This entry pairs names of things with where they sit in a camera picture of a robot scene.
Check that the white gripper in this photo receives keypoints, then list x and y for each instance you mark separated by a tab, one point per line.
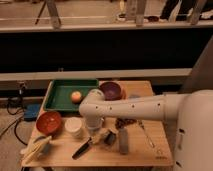
94	124

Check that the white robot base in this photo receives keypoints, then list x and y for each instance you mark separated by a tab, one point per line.
194	140

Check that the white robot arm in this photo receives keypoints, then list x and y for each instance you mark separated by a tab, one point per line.
160	107

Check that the dark grape bunch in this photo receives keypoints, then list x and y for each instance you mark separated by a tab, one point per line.
121	123

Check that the metal spoon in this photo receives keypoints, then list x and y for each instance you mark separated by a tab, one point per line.
140	123

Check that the white cup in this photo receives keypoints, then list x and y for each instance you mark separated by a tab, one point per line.
74	126

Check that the purple bowl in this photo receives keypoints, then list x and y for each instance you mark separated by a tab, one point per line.
112	91

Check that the orange round fruit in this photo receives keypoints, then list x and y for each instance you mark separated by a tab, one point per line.
76	97

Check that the red bowl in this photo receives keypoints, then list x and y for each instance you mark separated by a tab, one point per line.
48	123

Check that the blue box on floor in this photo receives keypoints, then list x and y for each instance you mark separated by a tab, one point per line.
31	112

